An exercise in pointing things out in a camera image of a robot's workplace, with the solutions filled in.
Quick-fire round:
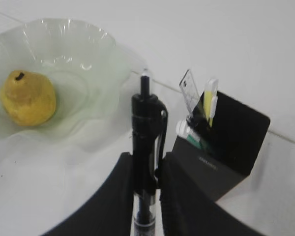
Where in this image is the black square pen holder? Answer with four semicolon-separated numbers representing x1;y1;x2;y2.
172;91;270;201

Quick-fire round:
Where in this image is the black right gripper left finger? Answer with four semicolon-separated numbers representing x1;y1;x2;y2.
44;152;134;236

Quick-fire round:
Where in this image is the transparent plastic ruler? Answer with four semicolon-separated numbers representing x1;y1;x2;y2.
179;69;200;119

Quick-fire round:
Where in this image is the green utility knife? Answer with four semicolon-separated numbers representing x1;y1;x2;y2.
176;120;212;152

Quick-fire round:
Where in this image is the yellow pear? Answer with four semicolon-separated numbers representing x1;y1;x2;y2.
0;70;57;126

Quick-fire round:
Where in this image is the green wavy glass plate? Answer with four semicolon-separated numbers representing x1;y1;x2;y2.
0;18;130;141

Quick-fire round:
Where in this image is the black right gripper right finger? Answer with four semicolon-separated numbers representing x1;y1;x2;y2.
157;150;286;236

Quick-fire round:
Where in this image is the black pen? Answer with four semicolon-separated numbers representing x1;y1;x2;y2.
131;69;168;236

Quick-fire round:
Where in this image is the yellow utility knife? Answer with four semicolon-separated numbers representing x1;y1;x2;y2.
203;77;219;127

